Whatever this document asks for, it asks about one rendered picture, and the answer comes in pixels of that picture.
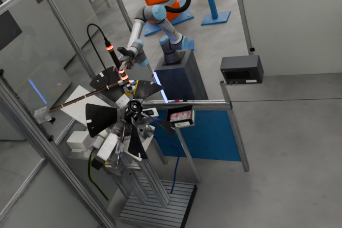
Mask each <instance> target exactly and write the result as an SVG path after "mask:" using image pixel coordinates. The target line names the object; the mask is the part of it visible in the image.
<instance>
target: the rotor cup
mask: <svg viewBox="0 0 342 228"><path fill-rule="evenodd" d="M135 105H136V108H134V106H135ZM124 109H125V112H124V119H123V120H122V121H123V122H125V123H127V124H131V117H132V118H133V119H134V120H135V122H136V121H137V119H138V116H139V115H140V114H141V113H142V111H143V106H142V104H141V103H140V102H139V101H138V100H135V99H132V100H129V101H128V102H127V104H126V105H125V106H124ZM127 109H128V110H127ZM126 110H127V111H126ZM135 115H136V116H135ZM134 116H135V117H134Z"/></svg>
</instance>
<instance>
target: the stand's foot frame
mask: <svg viewBox="0 0 342 228"><path fill-rule="evenodd" d="M138 179H139V180H140V182H141V184H142V186H143V187H144V189H145V190H146V192H147V194H148V197H147V200H146V202H145V203H140V201H139V200H138V198H137V196H136V195H135V193H134V192H133V191H132V192H131V194H130V196H129V198H128V200H127V202H126V204H125V206H124V208H123V210H122V212H121V214H120V216H119V220H120V221H121V222H122V223H126V224H131V225H136V226H142V227H147V228H184V227H185V224H186V221H187V218H188V215H189V212H190V209H191V206H192V203H193V200H194V197H195V195H196V192H197V186H196V184H193V183H185V182H176V181H175V185H174V188H173V192H172V194H171V193H170V192H171V190H172V186H173V181H167V180H160V181H161V183H162V185H163V187H164V188H165V190H166V192H167V194H168V196H169V198H170V199H169V202H168V205H167V207H165V206H162V205H161V203H160V201H159V200H158V198H157V196H156V195H155V193H154V191H153V189H152V188H151V186H150V184H149V183H148V181H147V179H146V178H140V177H138Z"/></svg>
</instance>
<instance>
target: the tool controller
mask: <svg viewBox="0 0 342 228"><path fill-rule="evenodd" d="M220 70H221V72H222V75H223V77H224V79H225V81H226V84H230V85H233V84H235V85H238V84H254V83H262V82H263V75H264V70H263V67H262V63H261V60H260V56H259V55H244V56H230V57H223V58H222V62H221V66H220Z"/></svg>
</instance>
